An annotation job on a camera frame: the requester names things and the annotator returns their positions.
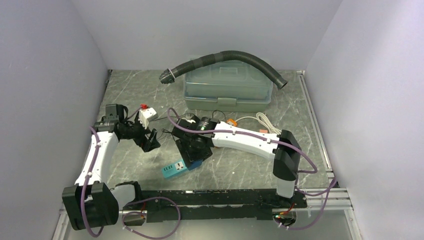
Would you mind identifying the white cable of orange strip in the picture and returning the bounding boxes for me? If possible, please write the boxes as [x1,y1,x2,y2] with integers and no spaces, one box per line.
[233,112,282,136]

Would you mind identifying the black corrugated hose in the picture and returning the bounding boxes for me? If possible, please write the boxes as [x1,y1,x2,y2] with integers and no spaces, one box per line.
[158,50,289,91]

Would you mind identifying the blue cube socket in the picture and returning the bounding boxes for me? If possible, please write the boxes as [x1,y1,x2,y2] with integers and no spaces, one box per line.
[187,160,203,171]

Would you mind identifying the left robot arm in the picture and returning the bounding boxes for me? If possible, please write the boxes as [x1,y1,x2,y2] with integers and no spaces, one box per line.
[61,104,161,237]

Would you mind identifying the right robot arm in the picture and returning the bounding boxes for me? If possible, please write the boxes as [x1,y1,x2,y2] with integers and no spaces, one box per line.
[171,116,301,208]

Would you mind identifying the orange power strip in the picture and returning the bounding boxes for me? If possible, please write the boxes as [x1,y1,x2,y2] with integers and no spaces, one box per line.
[226,118,238,127]

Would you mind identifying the purple cable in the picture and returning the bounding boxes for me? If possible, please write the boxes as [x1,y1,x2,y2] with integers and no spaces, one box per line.
[80,105,181,240]
[166,107,338,232]

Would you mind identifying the thin black adapter cable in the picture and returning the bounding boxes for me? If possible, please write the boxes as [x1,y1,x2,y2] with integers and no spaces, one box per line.
[153,109,228,143]

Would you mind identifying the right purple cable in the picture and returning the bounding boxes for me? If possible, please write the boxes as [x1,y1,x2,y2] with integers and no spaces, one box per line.
[166,107,338,232]

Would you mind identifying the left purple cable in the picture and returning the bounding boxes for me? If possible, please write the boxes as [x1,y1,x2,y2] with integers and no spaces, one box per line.
[80,105,181,240]

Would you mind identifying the aluminium rail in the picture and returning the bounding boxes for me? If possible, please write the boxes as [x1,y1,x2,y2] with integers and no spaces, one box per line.
[59,188,354,216]

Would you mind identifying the translucent green storage box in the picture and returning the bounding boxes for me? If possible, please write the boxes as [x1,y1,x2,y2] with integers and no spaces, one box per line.
[183,60,274,113]

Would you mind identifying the teal power strip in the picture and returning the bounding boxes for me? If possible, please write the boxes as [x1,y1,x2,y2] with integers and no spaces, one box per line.
[161,159,188,179]

